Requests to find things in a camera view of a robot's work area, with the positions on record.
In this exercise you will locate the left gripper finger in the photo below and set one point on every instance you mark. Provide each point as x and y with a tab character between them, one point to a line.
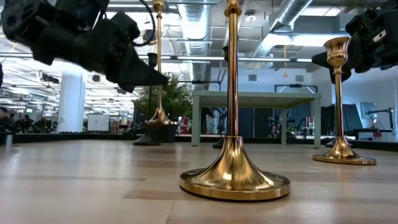
127	87
136	68

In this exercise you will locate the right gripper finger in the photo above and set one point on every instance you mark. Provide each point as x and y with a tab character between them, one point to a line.
320	59
346	74

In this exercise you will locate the person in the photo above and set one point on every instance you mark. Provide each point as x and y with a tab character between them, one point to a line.
3	115
27	119
207	112

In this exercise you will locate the black candlestick holder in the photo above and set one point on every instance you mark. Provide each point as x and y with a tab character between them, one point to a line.
146	141
218	144

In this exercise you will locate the computer monitor on arm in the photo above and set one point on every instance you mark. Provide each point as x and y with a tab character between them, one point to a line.
368	110

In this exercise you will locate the silver metal post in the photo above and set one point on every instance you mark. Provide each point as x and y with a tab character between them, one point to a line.
8	140

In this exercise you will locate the black ceiling camera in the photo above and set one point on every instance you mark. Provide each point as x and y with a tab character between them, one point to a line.
147	35

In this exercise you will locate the green table in background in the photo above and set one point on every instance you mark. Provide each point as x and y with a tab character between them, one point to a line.
255	99

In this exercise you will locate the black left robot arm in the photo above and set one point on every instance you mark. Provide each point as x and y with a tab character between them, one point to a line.
34	28

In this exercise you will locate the green plant in black pot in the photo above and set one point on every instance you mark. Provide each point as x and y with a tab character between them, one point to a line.
174	99

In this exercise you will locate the black aluminium table frame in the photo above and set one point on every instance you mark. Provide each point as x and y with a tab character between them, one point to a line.
93	137

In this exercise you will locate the white cabinet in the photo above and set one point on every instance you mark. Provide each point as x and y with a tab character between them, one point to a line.
98	123

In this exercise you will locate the black round ceiling speaker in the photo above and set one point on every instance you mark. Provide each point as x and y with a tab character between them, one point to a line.
96	78

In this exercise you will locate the hanging gold pendant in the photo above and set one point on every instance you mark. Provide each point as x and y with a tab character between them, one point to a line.
285	74

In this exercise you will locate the white square column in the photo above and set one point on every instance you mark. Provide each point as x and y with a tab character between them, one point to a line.
71	102

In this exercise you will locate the gold candlestick holder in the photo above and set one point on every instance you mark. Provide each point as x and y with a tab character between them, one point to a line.
159	118
340	152
233	174

